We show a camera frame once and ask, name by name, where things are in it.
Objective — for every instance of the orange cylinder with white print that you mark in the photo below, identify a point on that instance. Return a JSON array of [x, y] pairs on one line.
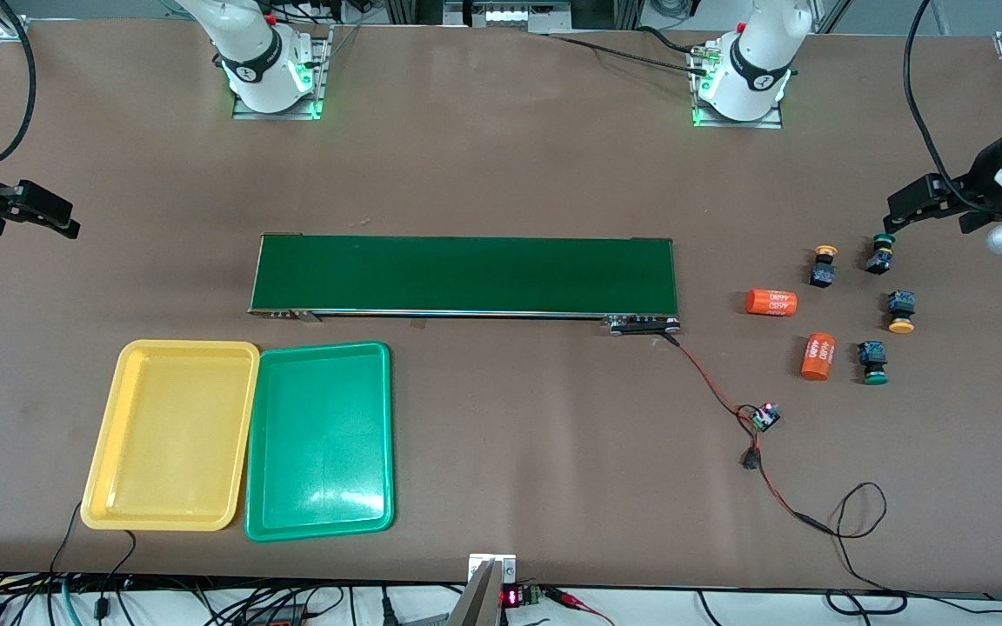
[[818, 356], [771, 303]]

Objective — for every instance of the silver rack with light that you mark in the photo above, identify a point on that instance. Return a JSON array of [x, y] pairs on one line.
[[510, 16]]

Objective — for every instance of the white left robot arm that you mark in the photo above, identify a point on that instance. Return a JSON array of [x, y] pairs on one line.
[[762, 52]]

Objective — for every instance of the yellow mushroom push button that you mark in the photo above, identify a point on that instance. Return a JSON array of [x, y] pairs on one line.
[[823, 275], [901, 306]]

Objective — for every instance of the red digit display module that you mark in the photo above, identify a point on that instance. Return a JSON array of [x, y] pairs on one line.
[[511, 597]]

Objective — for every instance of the grey metal mount bar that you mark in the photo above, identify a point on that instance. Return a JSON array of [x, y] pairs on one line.
[[477, 604]]

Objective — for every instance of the silver bracket plate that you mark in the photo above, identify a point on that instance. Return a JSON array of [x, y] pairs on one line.
[[508, 569]]

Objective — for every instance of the yellow plastic tray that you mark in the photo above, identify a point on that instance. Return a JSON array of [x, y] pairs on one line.
[[170, 435]]

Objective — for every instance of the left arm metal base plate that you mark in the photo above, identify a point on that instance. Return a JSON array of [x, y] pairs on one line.
[[762, 124]]

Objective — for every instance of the red clip lead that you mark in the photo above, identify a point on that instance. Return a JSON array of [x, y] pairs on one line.
[[575, 600]]

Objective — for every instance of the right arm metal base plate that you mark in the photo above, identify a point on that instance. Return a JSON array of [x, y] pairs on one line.
[[320, 69]]

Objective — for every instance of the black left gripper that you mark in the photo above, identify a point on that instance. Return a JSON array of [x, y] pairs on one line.
[[979, 180]]

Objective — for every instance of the small green controller board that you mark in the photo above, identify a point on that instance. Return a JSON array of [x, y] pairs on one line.
[[764, 418]]

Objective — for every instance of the green mushroom push button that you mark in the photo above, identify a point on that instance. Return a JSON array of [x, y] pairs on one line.
[[872, 355], [879, 259]]

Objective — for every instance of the green plastic tray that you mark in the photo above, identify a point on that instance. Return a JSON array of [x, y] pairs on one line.
[[318, 443]]

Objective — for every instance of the green conveyor belt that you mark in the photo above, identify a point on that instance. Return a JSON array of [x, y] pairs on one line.
[[336, 274]]

